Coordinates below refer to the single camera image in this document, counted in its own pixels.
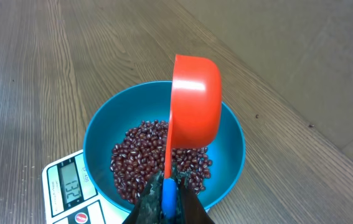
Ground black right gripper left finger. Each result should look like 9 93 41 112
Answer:
123 171 163 224

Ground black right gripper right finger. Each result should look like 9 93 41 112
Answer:
172 164 215 224

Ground orange scoop with blue handle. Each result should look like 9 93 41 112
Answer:
161 55 222 219

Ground red beans in bowl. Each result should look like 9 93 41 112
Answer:
110 120 213 204

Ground white digital kitchen scale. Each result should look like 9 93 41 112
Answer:
42 150 129 224

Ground blue metal bowl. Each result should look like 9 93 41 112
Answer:
83 81 246 213

